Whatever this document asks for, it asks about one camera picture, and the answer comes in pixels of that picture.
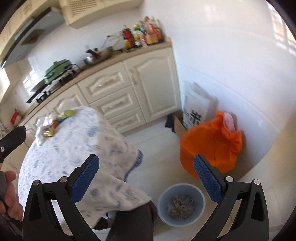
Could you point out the cream lower kitchen cabinets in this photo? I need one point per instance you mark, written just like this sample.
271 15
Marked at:
129 90

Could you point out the red cap oil bottle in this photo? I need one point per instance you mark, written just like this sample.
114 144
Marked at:
128 38

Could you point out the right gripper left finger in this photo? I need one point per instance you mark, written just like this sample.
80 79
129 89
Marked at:
40 221

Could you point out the pink cloth in bag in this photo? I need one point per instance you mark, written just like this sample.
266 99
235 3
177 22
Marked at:
228 122

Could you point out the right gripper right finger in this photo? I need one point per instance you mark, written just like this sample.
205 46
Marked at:
251 220

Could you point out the red container on counter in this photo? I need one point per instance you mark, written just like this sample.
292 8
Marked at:
16 118

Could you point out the yellow condiment bottle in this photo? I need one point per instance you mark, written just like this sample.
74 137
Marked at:
138 35

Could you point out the left hand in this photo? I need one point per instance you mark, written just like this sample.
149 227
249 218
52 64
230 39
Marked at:
11 204

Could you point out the black gas stove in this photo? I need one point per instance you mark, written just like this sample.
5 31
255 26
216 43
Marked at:
46 90

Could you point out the green electric pot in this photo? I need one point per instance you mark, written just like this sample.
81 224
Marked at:
57 69

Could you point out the cream upper wall cabinet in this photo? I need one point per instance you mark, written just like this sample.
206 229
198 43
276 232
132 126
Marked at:
77 14

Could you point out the grey range hood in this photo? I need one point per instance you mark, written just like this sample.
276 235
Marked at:
31 34

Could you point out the white printed paper bag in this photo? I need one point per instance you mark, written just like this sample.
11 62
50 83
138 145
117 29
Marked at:
199 105

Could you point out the brown cardboard box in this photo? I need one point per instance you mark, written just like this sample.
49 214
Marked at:
178 123

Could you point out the blue plastic trash bin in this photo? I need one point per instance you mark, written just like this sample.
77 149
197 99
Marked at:
181 205

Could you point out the steel wok pan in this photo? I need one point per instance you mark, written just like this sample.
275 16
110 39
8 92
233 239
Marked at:
96 56

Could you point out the orange fabric bag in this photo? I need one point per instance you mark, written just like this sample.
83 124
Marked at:
212 140

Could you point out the orange label condiment jar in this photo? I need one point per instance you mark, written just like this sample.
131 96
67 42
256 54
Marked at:
153 32

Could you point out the blue floral tablecloth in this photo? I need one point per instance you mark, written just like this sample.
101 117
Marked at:
83 134

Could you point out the dark trouser leg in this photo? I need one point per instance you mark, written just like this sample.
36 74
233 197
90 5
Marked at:
136 224

